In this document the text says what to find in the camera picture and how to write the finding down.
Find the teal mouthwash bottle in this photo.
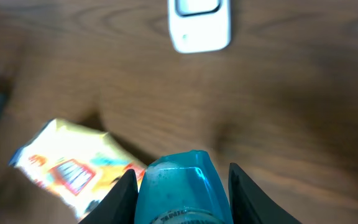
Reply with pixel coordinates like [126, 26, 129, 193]
[134, 150, 233, 224]

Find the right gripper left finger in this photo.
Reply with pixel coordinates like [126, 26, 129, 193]
[79, 169, 139, 224]

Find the yellow snack bag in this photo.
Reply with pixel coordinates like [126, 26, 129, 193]
[9, 118, 146, 221]

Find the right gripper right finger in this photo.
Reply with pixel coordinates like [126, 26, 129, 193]
[228, 163, 300, 224]

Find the white barcode scanner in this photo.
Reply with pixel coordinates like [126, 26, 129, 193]
[167, 0, 231, 54]

